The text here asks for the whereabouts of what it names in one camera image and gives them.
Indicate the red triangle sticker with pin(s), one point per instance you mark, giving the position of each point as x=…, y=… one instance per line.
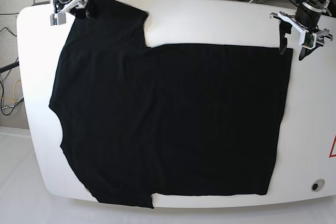
x=332, y=152

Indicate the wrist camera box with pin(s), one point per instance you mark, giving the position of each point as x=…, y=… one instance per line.
x=57, y=19
x=307, y=40

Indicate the round table grommet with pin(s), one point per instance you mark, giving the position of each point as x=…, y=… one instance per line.
x=318, y=185

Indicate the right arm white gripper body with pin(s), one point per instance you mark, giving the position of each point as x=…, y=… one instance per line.
x=76, y=1

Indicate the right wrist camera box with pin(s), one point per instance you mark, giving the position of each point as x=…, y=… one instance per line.
x=57, y=19

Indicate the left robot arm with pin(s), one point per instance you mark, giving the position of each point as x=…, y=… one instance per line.
x=305, y=21

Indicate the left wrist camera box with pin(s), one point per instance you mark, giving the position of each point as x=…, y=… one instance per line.
x=307, y=40

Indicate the black T-shirt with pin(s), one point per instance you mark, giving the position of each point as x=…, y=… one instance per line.
x=176, y=119

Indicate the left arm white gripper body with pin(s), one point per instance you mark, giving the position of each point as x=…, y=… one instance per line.
x=319, y=34

